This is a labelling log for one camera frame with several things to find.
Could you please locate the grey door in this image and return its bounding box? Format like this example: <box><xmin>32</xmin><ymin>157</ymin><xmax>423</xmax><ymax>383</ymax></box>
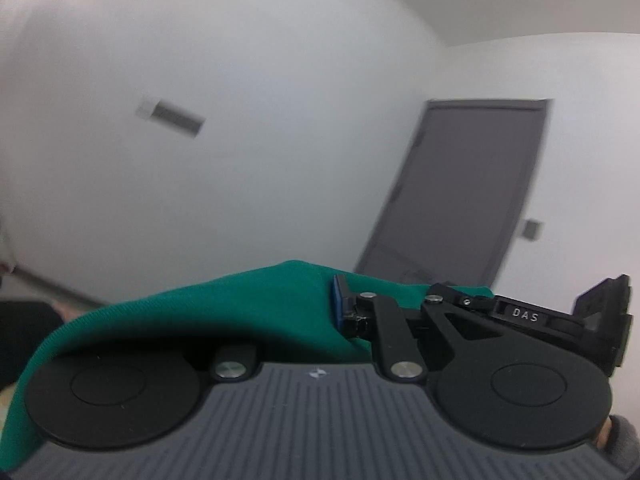
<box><xmin>354</xmin><ymin>99</ymin><xmax>552</xmax><ymax>292</ymax></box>

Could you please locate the green hoodie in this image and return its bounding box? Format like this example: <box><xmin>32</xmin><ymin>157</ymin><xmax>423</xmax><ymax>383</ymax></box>
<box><xmin>0</xmin><ymin>259</ymin><xmax>496</xmax><ymax>473</ymax></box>

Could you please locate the black clothes pile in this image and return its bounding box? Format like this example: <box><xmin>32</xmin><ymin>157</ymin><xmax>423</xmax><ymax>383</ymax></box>
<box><xmin>0</xmin><ymin>300</ymin><xmax>68</xmax><ymax>392</ymax></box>

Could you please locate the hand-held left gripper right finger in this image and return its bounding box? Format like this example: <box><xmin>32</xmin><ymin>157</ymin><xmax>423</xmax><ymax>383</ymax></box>
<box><xmin>331</xmin><ymin>274</ymin><xmax>507</xmax><ymax>383</ymax></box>

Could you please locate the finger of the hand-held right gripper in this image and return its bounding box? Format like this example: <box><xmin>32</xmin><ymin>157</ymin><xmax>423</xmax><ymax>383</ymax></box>
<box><xmin>457</xmin><ymin>294</ymin><xmax>581</xmax><ymax>336</ymax></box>

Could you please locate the wall socket panel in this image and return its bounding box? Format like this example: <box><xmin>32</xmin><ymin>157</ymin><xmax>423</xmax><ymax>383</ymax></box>
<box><xmin>136</xmin><ymin>99</ymin><xmax>207</xmax><ymax>138</ymax></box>

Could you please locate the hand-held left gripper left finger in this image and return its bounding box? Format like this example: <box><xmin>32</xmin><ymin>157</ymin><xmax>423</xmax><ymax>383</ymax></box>
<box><xmin>210</xmin><ymin>344</ymin><xmax>260</xmax><ymax>382</ymax></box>

